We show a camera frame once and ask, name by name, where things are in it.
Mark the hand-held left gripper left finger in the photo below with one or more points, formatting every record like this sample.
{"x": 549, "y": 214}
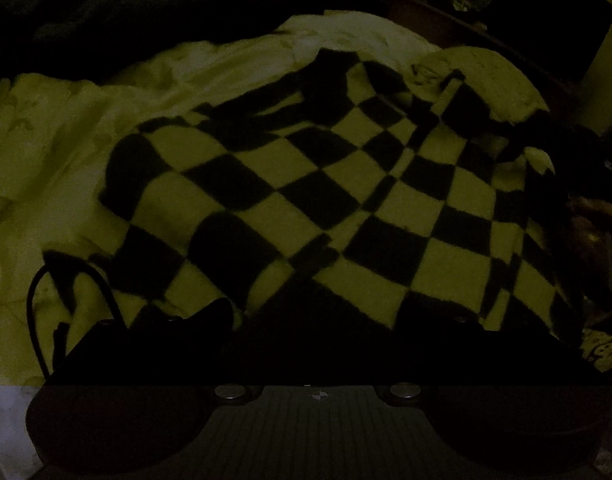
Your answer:
{"x": 211, "y": 316}

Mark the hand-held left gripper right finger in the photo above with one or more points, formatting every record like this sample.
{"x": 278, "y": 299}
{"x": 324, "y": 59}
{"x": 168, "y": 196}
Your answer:
{"x": 438, "y": 327}

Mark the black white checkered garment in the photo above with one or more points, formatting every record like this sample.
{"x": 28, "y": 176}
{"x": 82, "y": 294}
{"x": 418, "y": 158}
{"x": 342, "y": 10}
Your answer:
{"x": 306, "y": 210}

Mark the printed cloth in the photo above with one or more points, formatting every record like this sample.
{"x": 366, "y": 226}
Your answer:
{"x": 605, "y": 355}

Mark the white bed sheet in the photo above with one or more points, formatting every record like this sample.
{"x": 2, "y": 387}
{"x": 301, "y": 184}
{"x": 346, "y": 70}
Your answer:
{"x": 61, "y": 150}

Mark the pale cloth bundle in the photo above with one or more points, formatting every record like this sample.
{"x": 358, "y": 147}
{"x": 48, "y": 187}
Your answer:
{"x": 485, "y": 82}

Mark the dark wooden furniture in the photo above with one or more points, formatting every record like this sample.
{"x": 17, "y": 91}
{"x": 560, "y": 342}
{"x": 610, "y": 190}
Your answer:
{"x": 485, "y": 20}

